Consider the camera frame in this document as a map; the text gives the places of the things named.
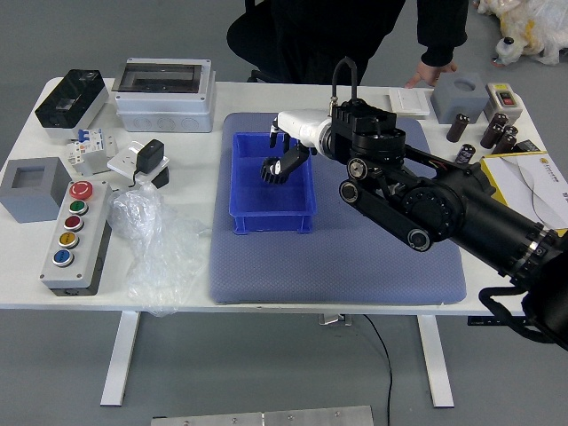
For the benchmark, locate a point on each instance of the person's left hand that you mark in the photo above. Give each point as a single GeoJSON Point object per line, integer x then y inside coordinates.
{"type": "Point", "coordinates": [428, 73]}

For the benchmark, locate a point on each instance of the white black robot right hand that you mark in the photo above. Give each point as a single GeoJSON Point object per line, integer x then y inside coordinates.
{"type": "Point", "coordinates": [302, 126]}

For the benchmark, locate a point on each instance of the big black gear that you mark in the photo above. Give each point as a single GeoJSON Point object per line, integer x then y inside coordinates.
{"type": "Point", "coordinates": [268, 176]}

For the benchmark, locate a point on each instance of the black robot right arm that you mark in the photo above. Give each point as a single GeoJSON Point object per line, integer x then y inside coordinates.
{"type": "Point", "coordinates": [444, 208]}

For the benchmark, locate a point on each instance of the person's left forearm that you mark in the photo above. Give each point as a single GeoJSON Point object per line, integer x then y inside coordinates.
{"type": "Point", "coordinates": [444, 26]}

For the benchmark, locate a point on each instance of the grey box with round hole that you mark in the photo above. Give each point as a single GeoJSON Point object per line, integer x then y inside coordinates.
{"type": "Point", "coordinates": [452, 104]}

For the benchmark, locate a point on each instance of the blue plastic box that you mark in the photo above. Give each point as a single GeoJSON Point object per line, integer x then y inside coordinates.
{"type": "Point", "coordinates": [266, 204]}

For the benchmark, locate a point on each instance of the grey windowed distribution box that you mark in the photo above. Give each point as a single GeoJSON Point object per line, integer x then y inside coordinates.
{"type": "Point", "coordinates": [164, 106]}

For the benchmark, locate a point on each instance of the yellow white cardboard box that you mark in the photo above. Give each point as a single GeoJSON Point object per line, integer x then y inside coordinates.
{"type": "Point", "coordinates": [532, 186]}

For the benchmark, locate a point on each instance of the grey square hollow box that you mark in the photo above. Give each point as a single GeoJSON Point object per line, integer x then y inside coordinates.
{"type": "Point", "coordinates": [18, 204]}

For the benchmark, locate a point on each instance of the black chair base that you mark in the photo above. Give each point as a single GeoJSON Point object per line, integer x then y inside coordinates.
{"type": "Point", "coordinates": [257, 76]}

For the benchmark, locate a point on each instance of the person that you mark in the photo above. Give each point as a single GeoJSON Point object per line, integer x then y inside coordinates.
{"type": "Point", "coordinates": [319, 35]}

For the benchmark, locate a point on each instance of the plush toy in plastic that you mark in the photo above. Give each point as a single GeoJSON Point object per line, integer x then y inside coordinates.
{"type": "Point", "coordinates": [537, 26]}

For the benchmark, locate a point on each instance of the small flat black adapter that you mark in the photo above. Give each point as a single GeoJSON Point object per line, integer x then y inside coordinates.
{"type": "Point", "coordinates": [530, 146]}

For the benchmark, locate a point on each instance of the grey-blue padded mat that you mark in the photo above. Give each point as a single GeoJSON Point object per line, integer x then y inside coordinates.
{"type": "Point", "coordinates": [333, 266]}

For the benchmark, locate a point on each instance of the small black block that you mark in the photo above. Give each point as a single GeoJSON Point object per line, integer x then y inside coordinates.
{"type": "Point", "coordinates": [160, 178]}

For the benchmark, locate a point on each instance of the black power adapter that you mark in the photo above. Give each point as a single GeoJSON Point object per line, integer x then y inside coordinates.
{"type": "Point", "coordinates": [148, 155]}

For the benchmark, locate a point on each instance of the clear plastic bag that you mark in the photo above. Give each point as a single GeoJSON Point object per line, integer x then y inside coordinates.
{"type": "Point", "coordinates": [151, 231]}

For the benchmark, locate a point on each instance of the white blue circuit breaker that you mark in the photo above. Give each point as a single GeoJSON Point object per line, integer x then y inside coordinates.
{"type": "Point", "coordinates": [91, 141]}

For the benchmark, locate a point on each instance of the white plastic clip part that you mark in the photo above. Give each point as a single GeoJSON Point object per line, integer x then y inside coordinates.
{"type": "Point", "coordinates": [77, 162]}

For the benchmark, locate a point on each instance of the black table control panel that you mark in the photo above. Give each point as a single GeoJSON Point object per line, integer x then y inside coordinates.
{"type": "Point", "coordinates": [477, 321]}

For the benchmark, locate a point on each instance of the white table leg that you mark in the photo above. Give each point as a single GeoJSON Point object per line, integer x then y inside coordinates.
{"type": "Point", "coordinates": [120, 355]}
{"type": "Point", "coordinates": [437, 359]}

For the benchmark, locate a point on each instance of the grey five-button control station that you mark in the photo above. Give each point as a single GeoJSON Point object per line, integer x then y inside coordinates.
{"type": "Point", "coordinates": [49, 248]}

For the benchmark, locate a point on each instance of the grey metal plate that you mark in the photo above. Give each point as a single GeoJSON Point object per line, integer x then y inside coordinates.
{"type": "Point", "coordinates": [266, 418]}

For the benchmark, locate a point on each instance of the white wall switch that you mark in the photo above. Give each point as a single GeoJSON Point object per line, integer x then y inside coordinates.
{"type": "Point", "coordinates": [410, 101]}

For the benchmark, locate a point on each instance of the grey red-button switch box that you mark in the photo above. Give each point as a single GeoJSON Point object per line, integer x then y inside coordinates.
{"type": "Point", "coordinates": [497, 91]}

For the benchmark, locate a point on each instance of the white wall socket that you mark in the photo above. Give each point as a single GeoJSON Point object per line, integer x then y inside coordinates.
{"type": "Point", "coordinates": [120, 162]}

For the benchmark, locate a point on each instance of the metal bracket under table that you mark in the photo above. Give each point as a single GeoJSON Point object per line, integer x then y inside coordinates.
{"type": "Point", "coordinates": [335, 320]}

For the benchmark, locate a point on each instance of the black-lid control enclosure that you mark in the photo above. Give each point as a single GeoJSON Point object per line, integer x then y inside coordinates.
{"type": "Point", "coordinates": [66, 100]}

